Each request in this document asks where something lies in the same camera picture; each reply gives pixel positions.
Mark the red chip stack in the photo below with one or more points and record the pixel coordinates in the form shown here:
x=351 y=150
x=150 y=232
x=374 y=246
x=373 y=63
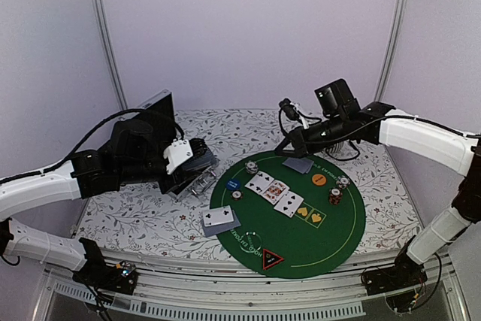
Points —
x=335 y=196

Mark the two of clubs card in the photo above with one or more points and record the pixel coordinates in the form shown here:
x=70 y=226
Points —
x=217 y=216

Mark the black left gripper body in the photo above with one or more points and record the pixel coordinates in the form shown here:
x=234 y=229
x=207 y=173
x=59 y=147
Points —
x=175 y=182

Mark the blue playing card deck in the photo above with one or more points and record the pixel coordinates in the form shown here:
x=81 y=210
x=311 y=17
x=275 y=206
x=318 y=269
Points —
x=199 y=163

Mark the aluminium corner post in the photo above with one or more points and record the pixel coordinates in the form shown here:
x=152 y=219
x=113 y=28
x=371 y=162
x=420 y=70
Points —
x=389 y=56
x=101 y=19

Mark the three of spades card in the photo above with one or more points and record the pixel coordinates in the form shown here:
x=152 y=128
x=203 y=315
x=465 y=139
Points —
x=288 y=204

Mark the round green poker mat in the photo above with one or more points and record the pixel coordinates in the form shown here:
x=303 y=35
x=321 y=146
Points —
x=318 y=238

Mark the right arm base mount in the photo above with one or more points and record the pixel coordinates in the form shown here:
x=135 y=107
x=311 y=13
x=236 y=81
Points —
x=404 y=273

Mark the right aluminium corner post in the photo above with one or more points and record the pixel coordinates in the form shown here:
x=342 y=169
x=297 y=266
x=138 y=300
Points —
x=389 y=56

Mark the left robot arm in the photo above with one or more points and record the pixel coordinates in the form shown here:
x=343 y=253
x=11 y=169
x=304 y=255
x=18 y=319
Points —
x=137 y=152

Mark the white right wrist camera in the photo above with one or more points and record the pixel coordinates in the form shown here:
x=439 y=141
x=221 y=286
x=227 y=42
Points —
x=293 y=112

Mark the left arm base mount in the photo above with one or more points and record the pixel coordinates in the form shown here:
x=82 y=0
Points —
x=96 y=273

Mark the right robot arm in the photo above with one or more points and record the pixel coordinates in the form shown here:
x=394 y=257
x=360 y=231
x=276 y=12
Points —
x=380 y=123

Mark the left aluminium corner post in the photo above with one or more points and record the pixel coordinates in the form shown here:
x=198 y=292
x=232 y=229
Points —
x=101 y=19

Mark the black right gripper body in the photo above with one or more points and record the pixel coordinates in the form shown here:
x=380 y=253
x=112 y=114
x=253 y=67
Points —
x=299 y=138

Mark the aluminium poker chip case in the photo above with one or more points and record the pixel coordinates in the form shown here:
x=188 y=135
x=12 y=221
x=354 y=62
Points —
x=164 y=133

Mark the king of diamonds card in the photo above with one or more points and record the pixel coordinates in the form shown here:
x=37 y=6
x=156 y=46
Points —
x=275 y=191

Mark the black white chip stack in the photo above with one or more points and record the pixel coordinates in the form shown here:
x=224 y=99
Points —
x=251 y=167

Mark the clear dealer button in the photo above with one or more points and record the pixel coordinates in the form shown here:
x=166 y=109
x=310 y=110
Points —
x=250 y=242

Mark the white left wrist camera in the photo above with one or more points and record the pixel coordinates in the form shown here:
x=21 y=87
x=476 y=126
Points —
x=177 y=153

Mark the orange big blind button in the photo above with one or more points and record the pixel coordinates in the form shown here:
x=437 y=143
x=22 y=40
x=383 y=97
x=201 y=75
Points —
x=319 y=179

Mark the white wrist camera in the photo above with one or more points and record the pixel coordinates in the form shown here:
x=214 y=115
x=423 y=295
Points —
x=293 y=112
x=177 y=153

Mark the four of clubs card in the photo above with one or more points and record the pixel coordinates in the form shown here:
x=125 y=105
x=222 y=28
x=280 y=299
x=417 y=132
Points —
x=259 y=182

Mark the blue small blind button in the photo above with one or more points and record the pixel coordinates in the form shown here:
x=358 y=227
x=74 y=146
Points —
x=233 y=184

